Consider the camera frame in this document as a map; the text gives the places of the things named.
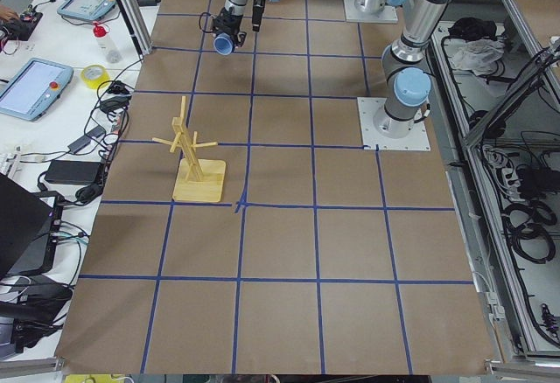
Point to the red cap squeeze bottle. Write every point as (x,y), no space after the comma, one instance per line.
(106,44)

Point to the yellow tape roll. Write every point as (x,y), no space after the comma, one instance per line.
(95,76)

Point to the teach pendant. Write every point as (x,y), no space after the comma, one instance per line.
(35,87)
(86,10)

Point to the lower teach pendant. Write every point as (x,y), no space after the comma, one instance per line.
(35,87)

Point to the black laptop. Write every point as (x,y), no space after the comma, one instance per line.
(29,222)

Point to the black cloth bundle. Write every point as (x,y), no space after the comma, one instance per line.
(472,29)

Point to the black electronics board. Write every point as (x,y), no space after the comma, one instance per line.
(20,29)

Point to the brown paper table cover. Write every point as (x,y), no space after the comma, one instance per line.
(321,256)

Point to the aluminium frame post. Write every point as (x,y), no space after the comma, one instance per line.
(136,26)

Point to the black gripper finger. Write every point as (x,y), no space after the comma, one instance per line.
(257,14)

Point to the white crumpled cloth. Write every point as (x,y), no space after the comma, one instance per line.
(478,56)

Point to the wooden mug tree stand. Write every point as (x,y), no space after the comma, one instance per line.
(198,179)

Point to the light blue cup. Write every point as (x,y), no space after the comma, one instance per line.
(223,44)

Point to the black power adapter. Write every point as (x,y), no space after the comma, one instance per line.
(68,172)

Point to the upper teach pendant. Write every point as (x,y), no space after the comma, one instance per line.
(86,10)

